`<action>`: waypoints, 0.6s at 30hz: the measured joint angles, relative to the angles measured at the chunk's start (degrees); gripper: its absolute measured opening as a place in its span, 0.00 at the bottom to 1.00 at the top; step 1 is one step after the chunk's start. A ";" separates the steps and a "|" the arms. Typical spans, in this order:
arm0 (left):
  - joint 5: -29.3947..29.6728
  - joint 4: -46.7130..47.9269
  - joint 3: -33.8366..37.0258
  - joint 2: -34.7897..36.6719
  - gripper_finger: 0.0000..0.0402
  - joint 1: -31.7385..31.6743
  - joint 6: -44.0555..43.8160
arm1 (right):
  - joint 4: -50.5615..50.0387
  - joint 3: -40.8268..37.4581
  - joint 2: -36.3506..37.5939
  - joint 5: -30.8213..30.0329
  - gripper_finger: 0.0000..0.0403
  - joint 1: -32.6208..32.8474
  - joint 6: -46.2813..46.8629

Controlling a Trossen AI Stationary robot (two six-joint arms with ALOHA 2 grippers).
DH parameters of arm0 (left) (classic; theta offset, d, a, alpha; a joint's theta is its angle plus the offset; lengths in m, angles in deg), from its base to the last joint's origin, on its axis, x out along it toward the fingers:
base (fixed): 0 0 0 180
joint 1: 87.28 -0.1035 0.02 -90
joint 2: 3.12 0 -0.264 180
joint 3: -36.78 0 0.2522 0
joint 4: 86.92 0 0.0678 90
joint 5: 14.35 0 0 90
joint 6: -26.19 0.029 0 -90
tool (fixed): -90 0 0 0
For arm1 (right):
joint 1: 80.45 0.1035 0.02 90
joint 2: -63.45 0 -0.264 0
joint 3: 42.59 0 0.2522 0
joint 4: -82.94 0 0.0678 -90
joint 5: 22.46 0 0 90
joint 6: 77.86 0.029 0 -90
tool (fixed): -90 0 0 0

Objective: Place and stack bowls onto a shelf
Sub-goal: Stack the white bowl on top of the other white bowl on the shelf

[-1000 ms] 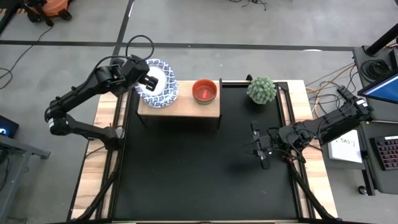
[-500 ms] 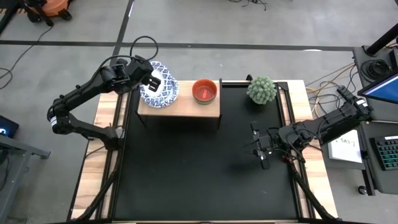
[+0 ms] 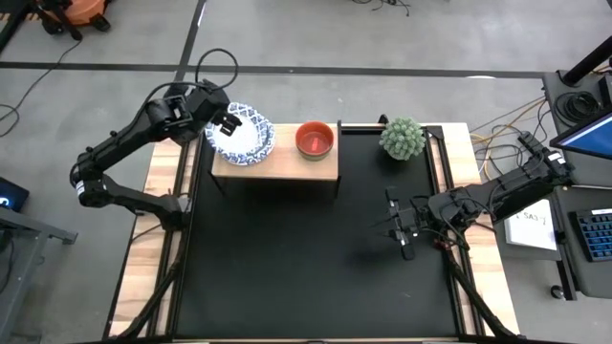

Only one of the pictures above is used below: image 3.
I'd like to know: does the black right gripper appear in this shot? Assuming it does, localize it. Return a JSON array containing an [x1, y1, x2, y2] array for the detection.
[[370, 186, 425, 262]]

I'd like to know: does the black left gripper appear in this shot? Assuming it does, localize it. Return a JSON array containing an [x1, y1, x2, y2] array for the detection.
[[184, 84, 243, 138]]

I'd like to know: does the red plastic bowl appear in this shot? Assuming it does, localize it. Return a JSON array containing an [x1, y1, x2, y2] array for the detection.
[[295, 120, 336, 161]]

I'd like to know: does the wooden shelf with black legs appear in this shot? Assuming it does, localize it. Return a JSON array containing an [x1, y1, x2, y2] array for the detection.
[[209, 121, 343, 185]]

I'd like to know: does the green artificial succulent plant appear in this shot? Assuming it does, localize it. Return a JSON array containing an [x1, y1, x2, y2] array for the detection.
[[380, 118, 427, 161]]

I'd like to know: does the black table mat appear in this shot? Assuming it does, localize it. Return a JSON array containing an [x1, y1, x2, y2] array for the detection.
[[174, 126, 460, 338]]

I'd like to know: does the white paper sheet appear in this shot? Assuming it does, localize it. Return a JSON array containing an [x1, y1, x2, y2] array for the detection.
[[504, 207, 559, 252]]

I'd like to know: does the black power strip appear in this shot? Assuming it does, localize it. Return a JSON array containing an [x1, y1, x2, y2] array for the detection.
[[517, 131, 542, 152]]

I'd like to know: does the orange shop vacuum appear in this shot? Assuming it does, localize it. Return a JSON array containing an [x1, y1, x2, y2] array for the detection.
[[28, 0, 114, 37]]

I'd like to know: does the dark grey equipment cart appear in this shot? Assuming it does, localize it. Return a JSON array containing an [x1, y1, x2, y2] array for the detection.
[[542, 69, 612, 187]]

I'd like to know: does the backlit black keyboard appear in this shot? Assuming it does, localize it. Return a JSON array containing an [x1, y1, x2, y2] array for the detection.
[[568, 207, 612, 263]]

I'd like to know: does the grey computer desk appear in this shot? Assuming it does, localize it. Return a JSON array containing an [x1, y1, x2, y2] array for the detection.
[[549, 183, 612, 300]]

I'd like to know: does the grey metal side table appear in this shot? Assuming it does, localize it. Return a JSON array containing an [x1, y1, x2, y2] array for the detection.
[[0, 207, 78, 344]]

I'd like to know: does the laptop with blue screen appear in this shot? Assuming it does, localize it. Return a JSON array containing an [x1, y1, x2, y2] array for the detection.
[[549, 113, 612, 161]]

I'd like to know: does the black box with blue light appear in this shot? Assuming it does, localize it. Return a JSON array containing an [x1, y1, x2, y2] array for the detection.
[[0, 176, 30, 214]]

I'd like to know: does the black stand leg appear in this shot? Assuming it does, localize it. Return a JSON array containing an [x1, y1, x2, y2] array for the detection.
[[0, 0, 30, 54]]

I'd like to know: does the black slanted pole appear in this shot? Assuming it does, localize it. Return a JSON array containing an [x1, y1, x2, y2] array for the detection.
[[561, 35, 612, 87]]

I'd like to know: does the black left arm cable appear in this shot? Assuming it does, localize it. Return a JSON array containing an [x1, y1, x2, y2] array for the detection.
[[137, 47, 240, 126]]

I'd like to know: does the black sleeved cable bundle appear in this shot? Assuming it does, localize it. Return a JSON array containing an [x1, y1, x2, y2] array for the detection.
[[442, 238, 511, 340], [117, 228, 187, 338]]

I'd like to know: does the yellow cable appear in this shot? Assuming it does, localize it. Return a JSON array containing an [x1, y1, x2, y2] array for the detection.
[[470, 97, 546, 192]]

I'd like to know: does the black floor cable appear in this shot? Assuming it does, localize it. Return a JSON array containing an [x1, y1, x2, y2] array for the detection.
[[0, 40, 82, 140]]

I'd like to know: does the black metal table frame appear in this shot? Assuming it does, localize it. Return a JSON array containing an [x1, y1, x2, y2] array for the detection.
[[102, 114, 522, 344]]

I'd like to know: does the black cable tangle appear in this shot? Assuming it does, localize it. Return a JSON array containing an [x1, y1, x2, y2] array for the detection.
[[351, 0, 412, 18]]

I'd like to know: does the coiled black cable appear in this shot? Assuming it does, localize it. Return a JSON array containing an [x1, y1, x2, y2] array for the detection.
[[554, 90, 604, 126]]

